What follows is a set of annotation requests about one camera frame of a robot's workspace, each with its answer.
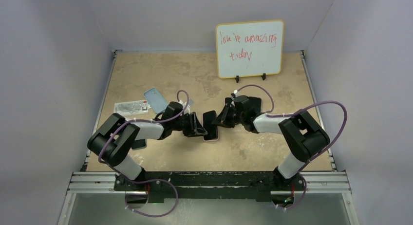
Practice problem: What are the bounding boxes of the black smartphone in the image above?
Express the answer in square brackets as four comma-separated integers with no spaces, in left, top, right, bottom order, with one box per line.
[249,96,262,113]
[225,97,233,104]

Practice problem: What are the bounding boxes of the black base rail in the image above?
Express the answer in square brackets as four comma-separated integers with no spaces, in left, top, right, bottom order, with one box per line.
[114,171,304,205]

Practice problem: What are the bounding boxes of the aluminium frame rail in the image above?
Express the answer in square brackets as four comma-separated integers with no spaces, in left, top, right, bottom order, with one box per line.
[58,171,359,225]

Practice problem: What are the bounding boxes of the pink phone case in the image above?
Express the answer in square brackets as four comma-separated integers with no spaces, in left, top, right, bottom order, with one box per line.
[202,111,220,143]

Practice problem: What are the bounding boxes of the white printed card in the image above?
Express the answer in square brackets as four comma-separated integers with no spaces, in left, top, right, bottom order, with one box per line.
[113,100,151,116]

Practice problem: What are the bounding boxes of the green-edged phone at left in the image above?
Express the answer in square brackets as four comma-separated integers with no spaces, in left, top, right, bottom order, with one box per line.
[131,139,147,150]

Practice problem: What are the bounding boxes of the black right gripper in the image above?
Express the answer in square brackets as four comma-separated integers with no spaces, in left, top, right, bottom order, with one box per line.
[212,104,244,129]

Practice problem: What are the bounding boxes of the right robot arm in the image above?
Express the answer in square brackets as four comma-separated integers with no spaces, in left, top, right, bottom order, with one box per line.
[211,95,330,189]

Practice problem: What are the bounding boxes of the whiteboard with red writing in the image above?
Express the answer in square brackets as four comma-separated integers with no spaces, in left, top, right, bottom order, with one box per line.
[215,19,284,79]

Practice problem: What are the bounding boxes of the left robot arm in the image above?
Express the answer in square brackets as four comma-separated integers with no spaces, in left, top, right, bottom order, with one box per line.
[87,102,208,190]

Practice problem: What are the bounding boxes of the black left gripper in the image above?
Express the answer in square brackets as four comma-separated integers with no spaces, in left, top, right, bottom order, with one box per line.
[171,112,207,138]

